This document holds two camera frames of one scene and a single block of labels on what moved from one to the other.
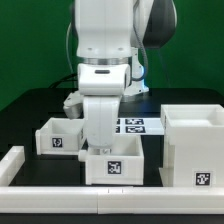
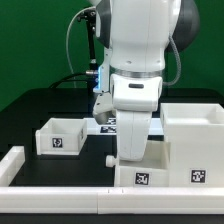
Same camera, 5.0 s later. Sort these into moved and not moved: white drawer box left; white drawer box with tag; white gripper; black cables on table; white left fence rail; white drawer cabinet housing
Moved: white gripper; white drawer box with tag
Not moved: white left fence rail; white drawer box left; black cables on table; white drawer cabinet housing
